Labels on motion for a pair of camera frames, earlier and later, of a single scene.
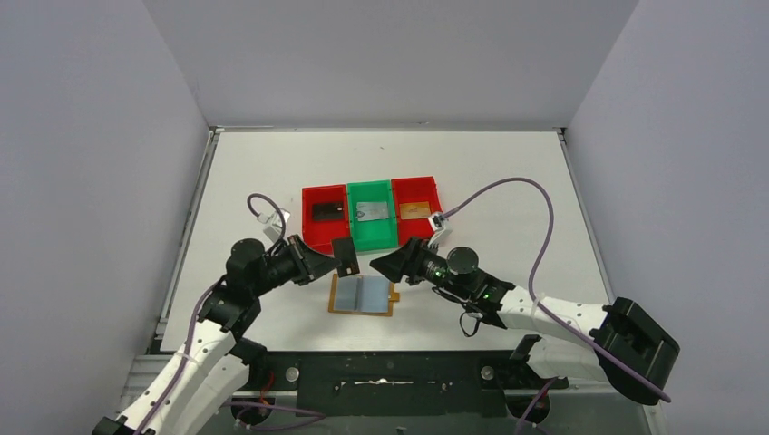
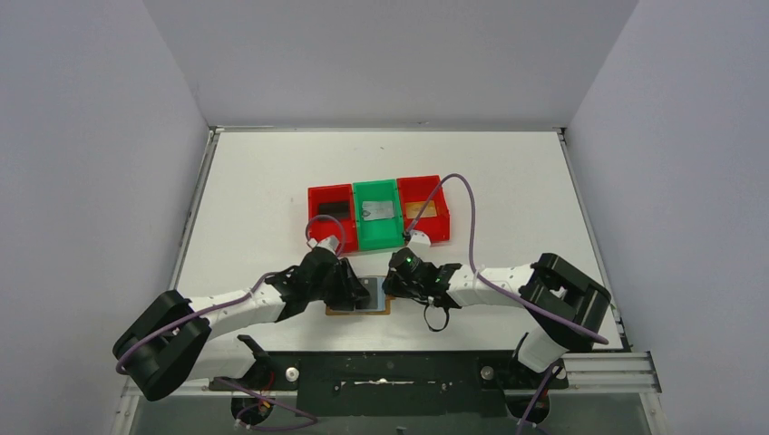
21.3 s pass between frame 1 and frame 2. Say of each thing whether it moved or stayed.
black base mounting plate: stayed
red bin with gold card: moved
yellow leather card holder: stayed
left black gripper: moved
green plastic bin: moved
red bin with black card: moved
